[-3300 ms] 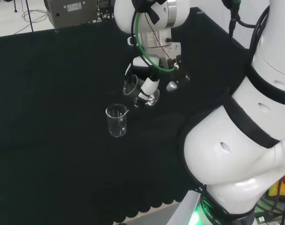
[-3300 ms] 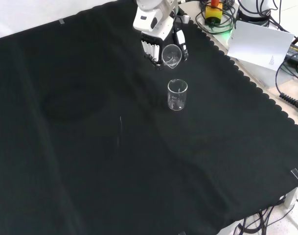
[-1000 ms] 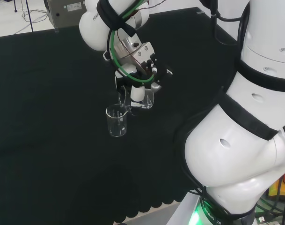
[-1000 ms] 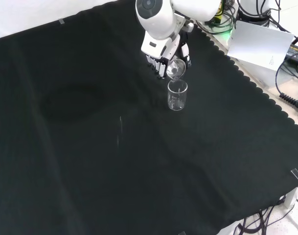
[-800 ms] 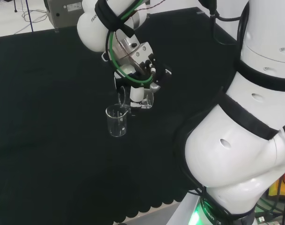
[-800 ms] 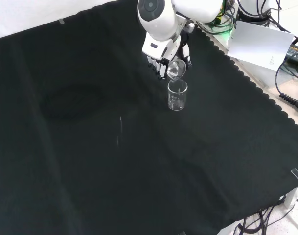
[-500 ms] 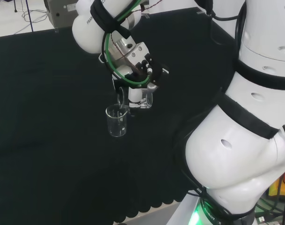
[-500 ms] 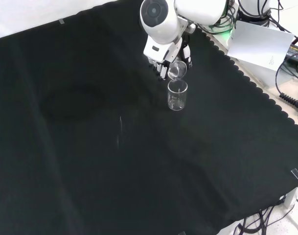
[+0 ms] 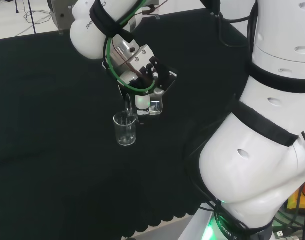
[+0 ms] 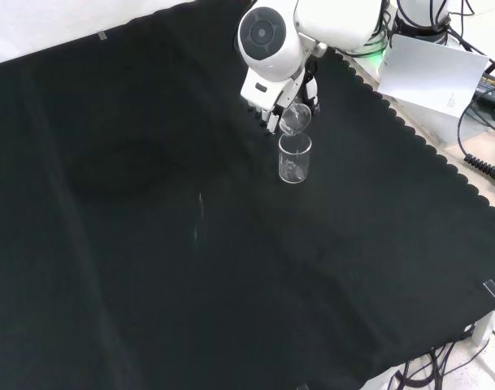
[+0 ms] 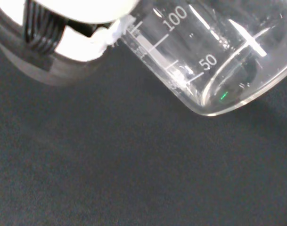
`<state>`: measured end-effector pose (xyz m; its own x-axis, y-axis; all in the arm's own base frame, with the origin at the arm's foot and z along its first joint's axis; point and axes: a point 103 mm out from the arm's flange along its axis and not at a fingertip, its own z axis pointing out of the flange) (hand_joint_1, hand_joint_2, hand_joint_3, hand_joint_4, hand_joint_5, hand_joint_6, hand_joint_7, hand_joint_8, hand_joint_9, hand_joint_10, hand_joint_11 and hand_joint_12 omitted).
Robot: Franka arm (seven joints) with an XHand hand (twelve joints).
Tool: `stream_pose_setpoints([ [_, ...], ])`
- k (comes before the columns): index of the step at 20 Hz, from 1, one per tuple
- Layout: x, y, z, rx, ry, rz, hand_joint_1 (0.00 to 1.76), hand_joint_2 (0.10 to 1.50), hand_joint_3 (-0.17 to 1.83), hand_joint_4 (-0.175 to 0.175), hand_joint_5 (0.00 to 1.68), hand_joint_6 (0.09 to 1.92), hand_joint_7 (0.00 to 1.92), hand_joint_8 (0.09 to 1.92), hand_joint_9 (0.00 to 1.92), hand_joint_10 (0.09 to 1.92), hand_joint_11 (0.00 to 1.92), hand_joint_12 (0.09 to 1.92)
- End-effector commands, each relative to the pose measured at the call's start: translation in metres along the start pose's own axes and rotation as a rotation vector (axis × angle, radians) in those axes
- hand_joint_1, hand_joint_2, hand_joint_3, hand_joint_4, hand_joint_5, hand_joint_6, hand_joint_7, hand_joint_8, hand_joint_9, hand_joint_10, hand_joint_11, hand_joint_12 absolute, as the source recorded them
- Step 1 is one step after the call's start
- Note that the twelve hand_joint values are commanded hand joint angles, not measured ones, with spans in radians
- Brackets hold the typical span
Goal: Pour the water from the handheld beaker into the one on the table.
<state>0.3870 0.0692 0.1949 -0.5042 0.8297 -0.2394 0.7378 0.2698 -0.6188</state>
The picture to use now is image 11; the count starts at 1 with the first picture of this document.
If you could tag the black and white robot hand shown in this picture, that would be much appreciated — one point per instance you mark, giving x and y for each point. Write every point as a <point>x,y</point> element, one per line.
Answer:
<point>70,44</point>

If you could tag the black bench cloth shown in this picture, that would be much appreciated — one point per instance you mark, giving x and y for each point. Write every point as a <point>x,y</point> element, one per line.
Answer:
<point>133,164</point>

